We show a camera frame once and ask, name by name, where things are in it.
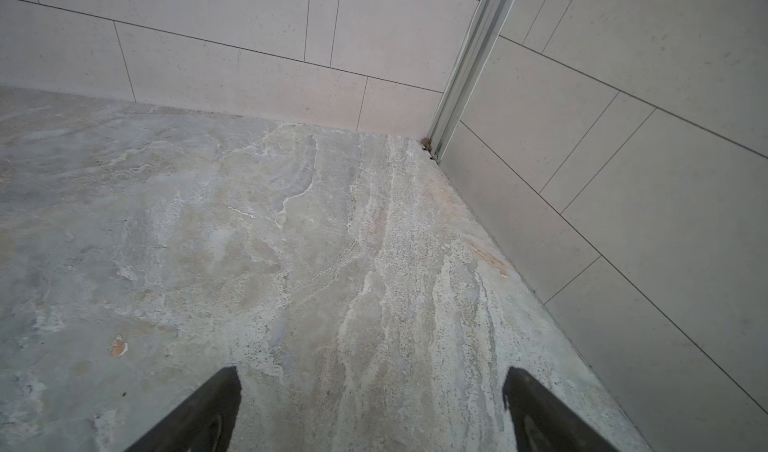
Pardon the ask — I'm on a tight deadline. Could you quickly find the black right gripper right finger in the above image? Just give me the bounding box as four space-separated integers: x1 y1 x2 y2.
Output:
502 367 617 452

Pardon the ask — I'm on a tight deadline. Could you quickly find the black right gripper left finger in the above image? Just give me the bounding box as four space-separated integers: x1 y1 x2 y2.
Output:
127 366 242 452

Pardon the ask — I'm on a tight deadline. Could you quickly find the aluminium corner post right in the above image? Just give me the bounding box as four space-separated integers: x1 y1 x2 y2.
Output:
424 0 515 163

